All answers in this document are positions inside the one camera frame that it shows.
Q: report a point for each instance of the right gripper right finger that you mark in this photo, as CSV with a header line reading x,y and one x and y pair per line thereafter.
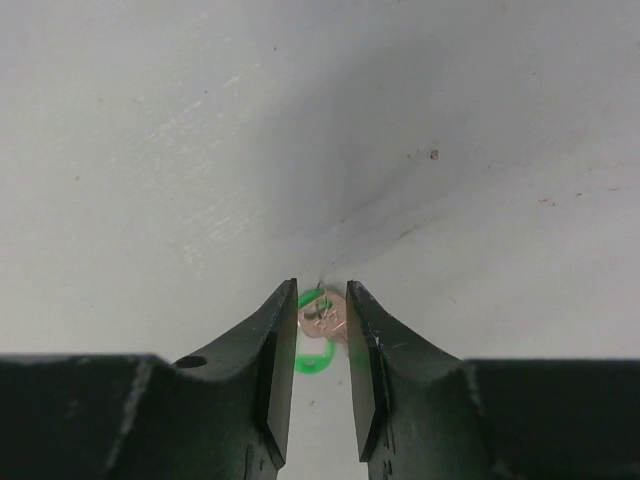
x,y
421,413

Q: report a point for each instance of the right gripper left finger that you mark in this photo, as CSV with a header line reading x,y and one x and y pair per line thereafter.
x,y
221,412

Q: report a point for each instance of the key with green tag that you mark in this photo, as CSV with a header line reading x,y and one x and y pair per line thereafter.
x,y
322,328

